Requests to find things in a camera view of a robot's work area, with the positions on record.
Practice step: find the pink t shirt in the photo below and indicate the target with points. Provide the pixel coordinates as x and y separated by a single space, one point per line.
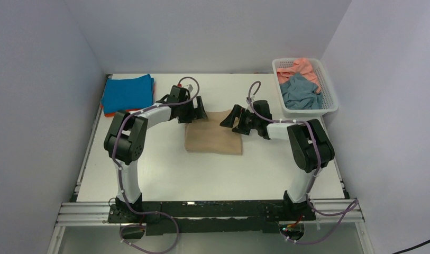
302 66

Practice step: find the folded blue t shirt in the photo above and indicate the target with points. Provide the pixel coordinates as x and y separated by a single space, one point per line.
145 80

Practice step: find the beige t shirt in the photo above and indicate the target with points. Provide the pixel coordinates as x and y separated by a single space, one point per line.
207 136

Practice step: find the grey-blue t shirt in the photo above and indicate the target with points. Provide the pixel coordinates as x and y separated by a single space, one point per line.
299 93

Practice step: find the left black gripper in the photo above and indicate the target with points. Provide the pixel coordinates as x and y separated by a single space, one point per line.
197 114

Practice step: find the white plastic basket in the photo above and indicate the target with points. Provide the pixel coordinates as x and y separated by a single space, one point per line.
330 103

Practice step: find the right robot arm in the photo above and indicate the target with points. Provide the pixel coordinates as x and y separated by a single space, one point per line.
310 147

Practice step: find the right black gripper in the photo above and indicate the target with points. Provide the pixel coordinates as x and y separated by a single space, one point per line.
237 111

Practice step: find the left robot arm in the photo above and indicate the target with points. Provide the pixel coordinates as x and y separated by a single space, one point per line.
125 140

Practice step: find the folded orange t shirt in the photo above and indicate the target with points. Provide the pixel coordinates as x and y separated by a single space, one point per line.
118 97

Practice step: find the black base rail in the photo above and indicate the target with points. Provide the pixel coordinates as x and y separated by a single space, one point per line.
166 217

